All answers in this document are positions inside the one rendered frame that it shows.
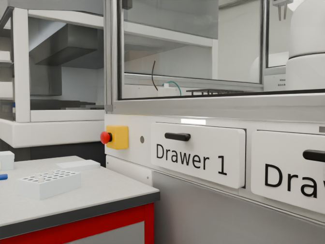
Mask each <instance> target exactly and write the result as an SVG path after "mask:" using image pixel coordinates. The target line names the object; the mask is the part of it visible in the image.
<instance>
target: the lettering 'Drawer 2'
mask: <svg viewBox="0 0 325 244"><path fill-rule="evenodd" d="M268 167H272V168H275V169H276V170H277V171H278V173H279V182H278V183H277V184H269V183H268ZM293 177H296V178H298V175H292V176H291V174H288V189H287V191H291V179H292V178H293ZM302 180H310V181H312V182H313V185H310V184H304V185H302V186H301V193H302V194H303V195H305V196H307V197H311V196H313V197H314V198H317V183H316V181H315V180H314V179H313V178H310V177H302ZM281 183H282V172H281V170H280V169H279V168H278V167H277V166H275V165H270V164H266V165H265V185H267V186H271V187H278V186H280V185H281ZM305 187H311V188H313V192H312V193H311V194H307V193H305V192H304V188H305Z"/></svg>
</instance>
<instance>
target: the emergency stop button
mask: <svg viewBox="0 0 325 244"><path fill-rule="evenodd" d="M100 139H101V142H102V143H103V144H107V143H108V141H109V140H110V135H109V134H108V133H107V132H106V131H102V133H101V135H100Z"/></svg>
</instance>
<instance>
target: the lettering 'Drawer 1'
mask: <svg viewBox="0 0 325 244"><path fill-rule="evenodd" d="M158 146H161V147H162V156H161V157H159V156H158ZM168 151H170V150H167V149H166V160H167V153H168ZM172 152H175V153H176V155H172V156H171V160H172V162H176V163H177V152H176V151H172ZM190 155H191V154H189V157H188V160H187V156H186V153H184V156H183V159H182V155H181V152H180V158H181V164H183V163H184V158H185V159H186V165H187V166H188V165H189V160H190ZM163 156H164V149H163V146H162V145H161V144H157V158H160V159H161V158H163ZM173 156H175V157H176V160H175V161H174V160H173ZM195 157H198V158H199V161H197V160H194V158H195ZM218 158H222V171H221V172H220V171H218V173H219V174H223V175H227V173H224V172H223V164H224V156H222V155H221V156H218ZM206 159H209V157H206V158H205V157H204V170H205V161H206ZM194 162H198V163H201V159H200V157H199V156H198V155H194V156H193V158H192V163H193V166H194V167H195V168H200V166H199V167H197V166H196V165H195V164H194Z"/></svg>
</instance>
